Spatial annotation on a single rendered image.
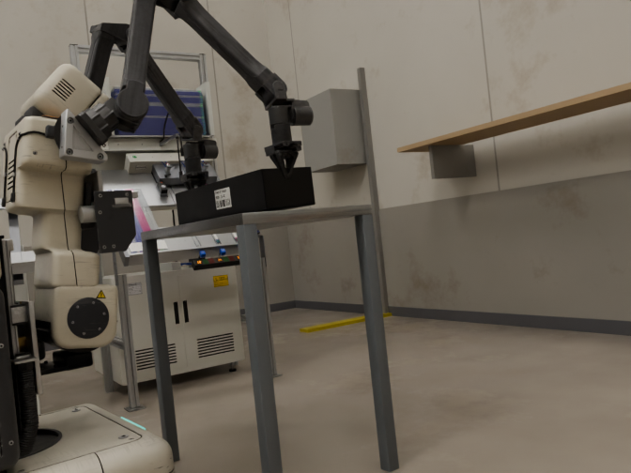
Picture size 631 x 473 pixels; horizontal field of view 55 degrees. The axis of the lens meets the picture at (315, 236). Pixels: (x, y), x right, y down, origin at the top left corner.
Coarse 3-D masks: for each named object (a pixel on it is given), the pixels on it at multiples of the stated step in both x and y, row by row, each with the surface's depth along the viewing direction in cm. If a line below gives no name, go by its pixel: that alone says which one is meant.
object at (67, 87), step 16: (64, 64) 158; (48, 80) 155; (64, 80) 156; (80, 80) 158; (32, 96) 155; (48, 96) 153; (64, 96) 156; (80, 96) 158; (96, 96) 161; (48, 112) 154; (80, 112) 158
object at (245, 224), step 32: (192, 224) 179; (224, 224) 164; (256, 224) 169; (288, 224) 205; (256, 256) 158; (160, 288) 211; (256, 288) 157; (160, 320) 210; (256, 320) 157; (160, 352) 209; (256, 352) 156; (384, 352) 183; (160, 384) 209; (256, 384) 157; (384, 384) 182; (256, 416) 159; (384, 416) 181; (384, 448) 182
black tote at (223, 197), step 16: (240, 176) 177; (256, 176) 171; (272, 176) 170; (304, 176) 177; (192, 192) 203; (208, 192) 194; (224, 192) 186; (240, 192) 178; (256, 192) 171; (272, 192) 170; (288, 192) 173; (304, 192) 177; (192, 208) 204; (208, 208) 195; (224, 208) 187; (240, 208) 179; (256, 208) 172; (272, 208) 172; (288, 208) 186
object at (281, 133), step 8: (272, 128) 173; (280, 128) 171; (288, 128) 172; (272, 136) 172; (280, 136) 171; (288, 136) 172; (272, 144) 173; (280, 144) 169; (288, 144) 168; (296, 144) 171
